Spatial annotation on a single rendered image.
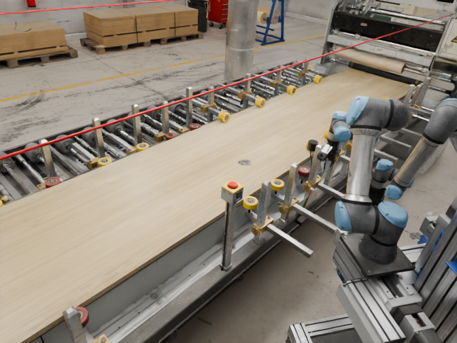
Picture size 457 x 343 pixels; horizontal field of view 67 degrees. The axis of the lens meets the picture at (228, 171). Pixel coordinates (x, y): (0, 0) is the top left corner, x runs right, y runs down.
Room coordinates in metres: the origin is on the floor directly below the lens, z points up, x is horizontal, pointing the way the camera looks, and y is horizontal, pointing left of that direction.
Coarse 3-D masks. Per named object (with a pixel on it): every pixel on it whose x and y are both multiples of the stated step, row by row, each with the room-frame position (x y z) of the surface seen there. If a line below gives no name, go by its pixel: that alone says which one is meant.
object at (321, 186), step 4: (300, 176) 1.84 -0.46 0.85; (308, 176) 1.83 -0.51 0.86; (304, 180) 1.81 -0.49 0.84; (320, 184) 1.75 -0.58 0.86; (324, 184) 1.75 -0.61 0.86; (320, 188) 1.74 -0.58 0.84; (324, 188) 1.72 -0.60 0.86; (328, 188) 1.72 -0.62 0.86; (328, 192) 1.70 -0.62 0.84; (332, 192) 1.69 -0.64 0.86; (336, 192) 1.68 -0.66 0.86; (336, 196) 1.67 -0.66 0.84; (340, 196) 1.65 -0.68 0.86
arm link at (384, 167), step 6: (378, 162) 1.56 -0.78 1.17; (384, 162) 1.55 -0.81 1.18; (390, 162) 1.55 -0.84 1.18; (378, 168) 1.54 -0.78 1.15; (384, 168) 1.52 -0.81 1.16; (390, 168) 1.52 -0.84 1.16; (378, 174) 1.53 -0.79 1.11; (384, 174) 1.51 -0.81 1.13; (378, 180) 1.52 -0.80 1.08; (384, 180) 1.52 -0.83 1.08
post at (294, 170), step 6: (294, 168) 1.55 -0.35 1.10; (294, 174) 1.54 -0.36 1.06; (288, 180) 1.56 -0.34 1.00; (294, 180) 1.56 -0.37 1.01; (288, 186) 1.56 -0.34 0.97; (294, 186) 1.57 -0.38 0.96; (288, 192) 1.55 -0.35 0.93; (288, 198) 1.55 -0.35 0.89; (288, 204) 1.55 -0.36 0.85; (282, 216) 1.56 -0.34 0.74
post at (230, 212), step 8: (232, 208) 1.16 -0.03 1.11; (224, 216) 1.18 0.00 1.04; (232, 216) 1.17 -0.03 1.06; (224, 224) 1.18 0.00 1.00; (232, 224) 1.17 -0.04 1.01; (224, 232) 1.17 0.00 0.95; (232, 232) 1.17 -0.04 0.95; (224, 240) 1.16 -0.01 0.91; (232, 240) 1.18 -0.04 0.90; (224, 248) 1.16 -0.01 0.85; (224, 256) 1.17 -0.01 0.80; (224, 264) 1.16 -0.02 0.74
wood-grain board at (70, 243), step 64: (256, 128) 2.37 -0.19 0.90; (320, 128) 2.46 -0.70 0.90; (64, 192) 1.44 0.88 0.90; (128, 192) 1.48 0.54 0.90; (192, 192) 1.52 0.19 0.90; (256, 192) 1.59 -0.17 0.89; (0, 256) 0.98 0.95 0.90; (64, 256) 1.00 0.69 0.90; (128, 256) 1.03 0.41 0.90; (0, 320) 0.69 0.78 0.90
